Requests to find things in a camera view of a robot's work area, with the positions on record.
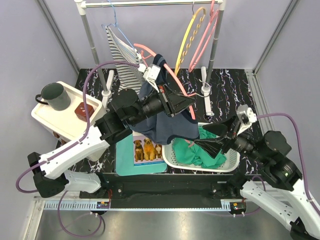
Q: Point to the striped white tank top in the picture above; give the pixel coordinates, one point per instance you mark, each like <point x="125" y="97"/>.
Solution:
<point x="129" y="76"/>

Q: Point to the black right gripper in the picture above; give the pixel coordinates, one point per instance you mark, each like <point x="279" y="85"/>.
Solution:
<point x="212" y="146"/>

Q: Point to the dog picture book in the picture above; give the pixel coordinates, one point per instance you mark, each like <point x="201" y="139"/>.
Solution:
<point x="146" y="152"/>

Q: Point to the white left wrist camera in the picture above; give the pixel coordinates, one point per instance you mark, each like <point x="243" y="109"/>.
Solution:
<point x="150" y="74"/>

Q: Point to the pink plastic hanger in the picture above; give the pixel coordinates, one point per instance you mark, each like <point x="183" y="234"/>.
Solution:
<point x="208" y="32"/>

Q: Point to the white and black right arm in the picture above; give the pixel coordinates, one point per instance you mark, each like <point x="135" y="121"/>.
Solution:
<point x="301" y="214"/>

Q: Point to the dark grey mug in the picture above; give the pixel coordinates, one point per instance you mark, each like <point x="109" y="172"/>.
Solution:
<point x="55" y="96"/>

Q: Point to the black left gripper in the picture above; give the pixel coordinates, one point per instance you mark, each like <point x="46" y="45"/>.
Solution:
<point x="172" y="102"/>

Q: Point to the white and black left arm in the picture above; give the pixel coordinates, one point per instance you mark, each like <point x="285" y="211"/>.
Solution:
<point x="51" y="174"/>

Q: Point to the light blue wire hanger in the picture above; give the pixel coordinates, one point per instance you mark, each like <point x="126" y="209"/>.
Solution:
<point x="120" y="30"/>

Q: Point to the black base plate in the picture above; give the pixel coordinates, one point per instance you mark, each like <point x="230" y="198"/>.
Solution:
<point x="165" y="191"/>

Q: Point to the white storage box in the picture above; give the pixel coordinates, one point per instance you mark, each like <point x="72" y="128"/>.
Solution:
<point x="65" y="125"/>

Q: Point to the coral pink hanger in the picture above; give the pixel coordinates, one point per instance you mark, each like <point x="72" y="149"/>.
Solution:
<point x="170" y="72"/>

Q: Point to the metal clothes rack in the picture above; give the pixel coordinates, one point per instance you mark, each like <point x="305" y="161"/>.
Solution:
<point x="206" y="72"/>

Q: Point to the green tank top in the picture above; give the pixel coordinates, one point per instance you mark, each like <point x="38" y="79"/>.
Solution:
<point x="188" y="153"/>

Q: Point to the yellow hanger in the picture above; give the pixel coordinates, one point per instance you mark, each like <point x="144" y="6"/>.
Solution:
<point x="189" y="36"/>

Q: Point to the navy blue tank top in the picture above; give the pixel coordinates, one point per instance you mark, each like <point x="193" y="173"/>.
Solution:
<point x="160" y="128"/>

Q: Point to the teal tray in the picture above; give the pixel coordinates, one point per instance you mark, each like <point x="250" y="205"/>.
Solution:
<point x="124" y="161"/>

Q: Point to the white perforated plastic basket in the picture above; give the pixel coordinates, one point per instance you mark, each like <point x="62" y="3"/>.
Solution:
<point x="231" y="163"/>

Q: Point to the dark red cube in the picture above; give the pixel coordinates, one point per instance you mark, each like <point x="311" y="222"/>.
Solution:
<point x="81" y="113"/>

